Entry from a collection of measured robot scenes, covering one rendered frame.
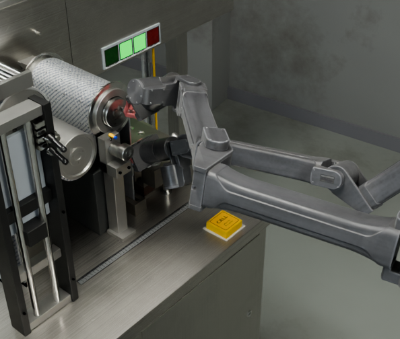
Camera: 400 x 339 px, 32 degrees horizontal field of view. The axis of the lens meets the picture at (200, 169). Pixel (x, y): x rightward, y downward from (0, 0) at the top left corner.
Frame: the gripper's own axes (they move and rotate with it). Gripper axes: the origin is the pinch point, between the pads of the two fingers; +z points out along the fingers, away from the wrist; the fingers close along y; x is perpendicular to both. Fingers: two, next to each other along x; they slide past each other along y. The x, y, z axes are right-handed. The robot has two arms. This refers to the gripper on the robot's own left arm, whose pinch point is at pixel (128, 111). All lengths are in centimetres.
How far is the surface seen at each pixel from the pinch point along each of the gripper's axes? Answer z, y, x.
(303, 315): 68, 81, -102
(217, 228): 5.6, 11.3, -37.7
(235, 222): 3.4, 15.9, -39.0
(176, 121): 75, 78, -9
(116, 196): 13.7, -6.1, -16.9
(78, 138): 5.8, -12.7, 0.2
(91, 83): 3.3, -3.2, 10.5
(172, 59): 59, 77, 12
